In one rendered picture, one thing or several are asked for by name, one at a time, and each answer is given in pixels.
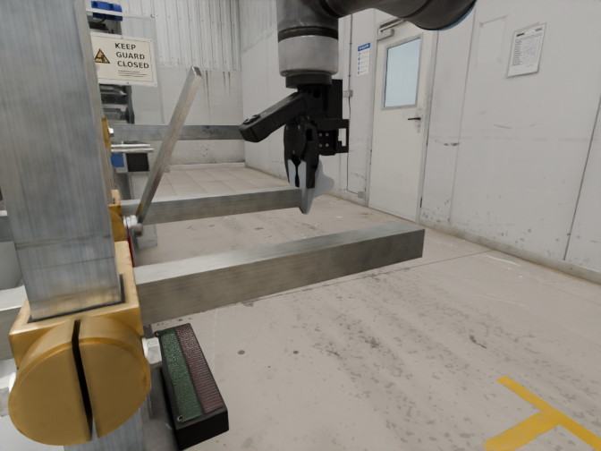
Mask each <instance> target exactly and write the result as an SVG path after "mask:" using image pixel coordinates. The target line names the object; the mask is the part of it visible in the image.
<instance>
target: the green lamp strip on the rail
mask: <svg viewBox="0 0 601 451"><path fill-rule="evenodd" d="M158 332H161V334H159V336H160V340H161V344H162V347H163V351H164V354H165V360H166V364H167V368H168V371H169V375H170V379H171V382H172V386H173V390H174V396H175V399H176V403H177V406H178V410H179V414H180V416H183V417H182V423H184V422H186V421H190V420H193V419H195V418H198V417H199V416H202V412H201V410H200V407H199V402H198V399H197V397H196V394H195V391H194V388H193V385H192V383H191V380H190V375H189V372H188V370H187V367H186V364H185V361H184V359H183V356H182V351H181V348H180V346H179V343H178V340H177V337H176V334H175V332H174V328H168V329H165V330H161V331H158Z"/></svg>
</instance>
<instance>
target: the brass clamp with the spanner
mask: <svg viewBox="0 0 601 451"><path fill-rule="evenodd" d="M112 194H113V202H114V203H112V204H108V207H109V213H110V218H111V224H112V230H113V236H114V242H115V243H116V242H122V241H126V234H125V228H124V222H123V211H122V205H121V200H120V195H119V191H118V190H112ZM126 242H127V241H126Z"/></svg>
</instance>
